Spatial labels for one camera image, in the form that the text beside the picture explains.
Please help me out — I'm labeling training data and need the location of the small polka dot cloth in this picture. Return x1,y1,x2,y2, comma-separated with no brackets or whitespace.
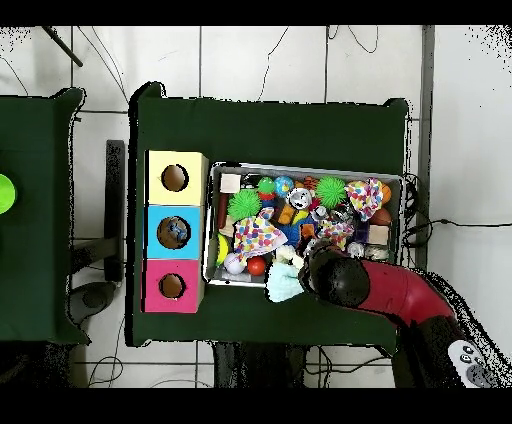
232,207,288,265

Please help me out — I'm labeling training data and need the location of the mint green waffle cloth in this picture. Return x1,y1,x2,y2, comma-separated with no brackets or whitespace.
264,261,305,304

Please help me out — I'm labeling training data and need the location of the wooden box with three holes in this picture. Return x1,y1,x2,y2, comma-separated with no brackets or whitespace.
141,149,210,314

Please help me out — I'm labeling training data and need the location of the plain wooden block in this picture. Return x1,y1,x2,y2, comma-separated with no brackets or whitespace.
219,172,242,194

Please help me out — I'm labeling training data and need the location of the crushed silver can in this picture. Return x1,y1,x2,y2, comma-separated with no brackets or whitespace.
286,186,313,210

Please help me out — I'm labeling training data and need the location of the large green spiky ball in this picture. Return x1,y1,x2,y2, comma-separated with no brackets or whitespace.
315,175,348,208

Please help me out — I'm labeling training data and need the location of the dark green tablecloth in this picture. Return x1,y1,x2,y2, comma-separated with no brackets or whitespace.
0,87,90,345
126,81,410,347

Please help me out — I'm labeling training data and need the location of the black monitor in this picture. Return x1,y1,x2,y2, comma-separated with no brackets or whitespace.
104,139,126,281

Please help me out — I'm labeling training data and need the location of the grey stand base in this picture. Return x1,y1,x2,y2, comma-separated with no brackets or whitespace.
68,280,118,326

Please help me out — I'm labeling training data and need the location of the bright green round lid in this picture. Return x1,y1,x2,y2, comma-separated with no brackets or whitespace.
0,173,17,215

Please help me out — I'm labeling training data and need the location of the black rod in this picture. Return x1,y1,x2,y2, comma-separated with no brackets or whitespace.
41,25,84,68

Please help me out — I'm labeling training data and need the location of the silver wire mesh bin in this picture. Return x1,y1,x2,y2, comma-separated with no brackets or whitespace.
202,160,405,297

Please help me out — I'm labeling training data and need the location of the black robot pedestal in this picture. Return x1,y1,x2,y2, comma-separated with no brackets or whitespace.
211,341,309,388

